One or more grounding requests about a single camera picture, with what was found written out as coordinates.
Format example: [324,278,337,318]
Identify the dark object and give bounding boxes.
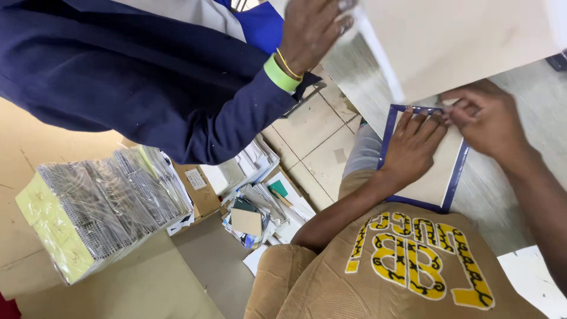
[545,51,567,73]

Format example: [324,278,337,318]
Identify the large white board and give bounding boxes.
[353,0,567,105]

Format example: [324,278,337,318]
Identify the brown shirt with yellow print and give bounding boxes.
[244,170,551,319]

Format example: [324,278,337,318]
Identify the grey metal bracket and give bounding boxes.
[281,81,328,120]

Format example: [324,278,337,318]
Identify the gold bracelet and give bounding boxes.
[276,47,304,82]

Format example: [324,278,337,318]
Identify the green wristband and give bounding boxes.
[263,53,303,94]

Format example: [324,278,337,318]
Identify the white board with blue frame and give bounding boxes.
[377,104,470,214]

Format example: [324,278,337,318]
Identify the grey trousers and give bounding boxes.
[341,123,384,180]

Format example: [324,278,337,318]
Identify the blue cloth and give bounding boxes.
[215,0,284,56]

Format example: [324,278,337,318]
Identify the white paper sheet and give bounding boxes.
[496,245,567,319]

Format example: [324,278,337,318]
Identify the wrapped stack of perforated sheets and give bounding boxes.
[15,145,196,287]

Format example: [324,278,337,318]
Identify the small tan square board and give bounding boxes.
[230,207,263,238]

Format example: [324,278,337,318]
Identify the heap of papers and books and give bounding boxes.
[201,133,318,278]

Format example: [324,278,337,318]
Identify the red object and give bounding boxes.
[0,292,22,319]

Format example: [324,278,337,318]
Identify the person's right hand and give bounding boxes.
[440,79,531,163]

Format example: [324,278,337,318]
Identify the brown cardboard box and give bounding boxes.
[170,159,222,220]

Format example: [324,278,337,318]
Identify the person's left hand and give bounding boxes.
[376,107,449,190]

